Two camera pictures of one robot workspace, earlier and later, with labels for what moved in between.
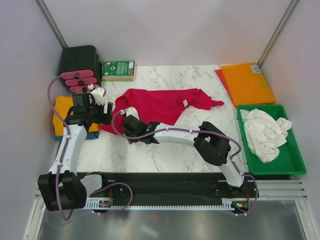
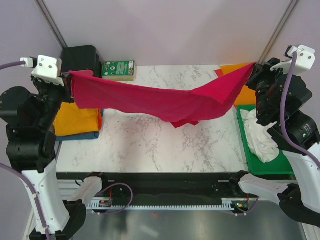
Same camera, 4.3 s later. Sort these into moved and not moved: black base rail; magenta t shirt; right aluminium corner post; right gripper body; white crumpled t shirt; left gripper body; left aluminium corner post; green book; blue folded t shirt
Moved: left gripper body; right gripper body; magenta t shirt
Not moved: right aluminium corner post; white crumpled t shirt; left aluminium corner post; green book; blue folded t shirt; black base rail
